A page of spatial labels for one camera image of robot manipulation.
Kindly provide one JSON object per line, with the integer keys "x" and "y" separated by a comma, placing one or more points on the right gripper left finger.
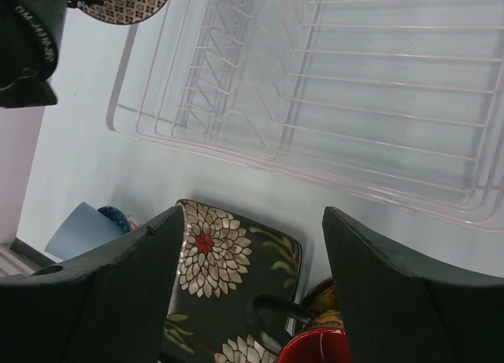
{"x": 107, "y": 305}

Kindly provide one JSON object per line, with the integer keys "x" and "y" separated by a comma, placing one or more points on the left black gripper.
{"x": 31, "y": 32}

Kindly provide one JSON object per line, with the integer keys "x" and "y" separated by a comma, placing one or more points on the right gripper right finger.
{"x": 399, "y": 305}

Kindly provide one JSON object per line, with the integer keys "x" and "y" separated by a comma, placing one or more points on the light blue cup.
{"x": 83, "y": 230}

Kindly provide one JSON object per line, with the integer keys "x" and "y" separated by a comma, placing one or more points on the beige patterned bowl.
{"x": 121, "y": 12}

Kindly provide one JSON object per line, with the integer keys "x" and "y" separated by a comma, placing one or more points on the clear wire dish rack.
{"x": 395, "y": 101}

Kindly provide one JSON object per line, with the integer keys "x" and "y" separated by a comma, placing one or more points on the yellow black saucer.
{"x": 323, "y": 301}

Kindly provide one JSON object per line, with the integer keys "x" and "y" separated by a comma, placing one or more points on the red black mug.
{"x": 323, "y": 339}

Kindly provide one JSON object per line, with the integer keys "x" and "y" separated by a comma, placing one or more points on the blue patterned bowl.
{"x": 117, "y": 217}

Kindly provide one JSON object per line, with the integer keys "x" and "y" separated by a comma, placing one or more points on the black floral square plate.
{"x": 226, "y": 261}

